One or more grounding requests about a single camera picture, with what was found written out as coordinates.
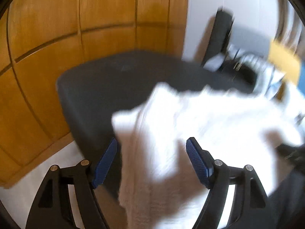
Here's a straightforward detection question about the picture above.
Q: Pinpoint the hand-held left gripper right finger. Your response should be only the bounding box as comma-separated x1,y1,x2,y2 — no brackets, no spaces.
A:
186,137,271,229

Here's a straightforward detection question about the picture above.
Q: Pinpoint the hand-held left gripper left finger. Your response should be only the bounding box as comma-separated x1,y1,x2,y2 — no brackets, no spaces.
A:
25,138,118,229

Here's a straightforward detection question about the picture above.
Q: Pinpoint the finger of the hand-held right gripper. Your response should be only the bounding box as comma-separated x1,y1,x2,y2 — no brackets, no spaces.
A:
276,144,305,170

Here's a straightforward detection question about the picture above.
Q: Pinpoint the white knit sweater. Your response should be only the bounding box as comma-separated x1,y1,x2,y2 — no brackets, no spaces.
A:
112,82,305,229

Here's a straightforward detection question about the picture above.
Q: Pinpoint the triangle pattern pillow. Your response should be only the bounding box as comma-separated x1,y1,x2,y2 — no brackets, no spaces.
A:
245,54,289,101

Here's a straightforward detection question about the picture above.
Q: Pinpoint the black handbag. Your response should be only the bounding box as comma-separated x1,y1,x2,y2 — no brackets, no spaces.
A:
220,50,260,85

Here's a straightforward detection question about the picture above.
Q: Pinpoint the grey yellow blue sofa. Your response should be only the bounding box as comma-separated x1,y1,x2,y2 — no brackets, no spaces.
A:
202,23,305,101

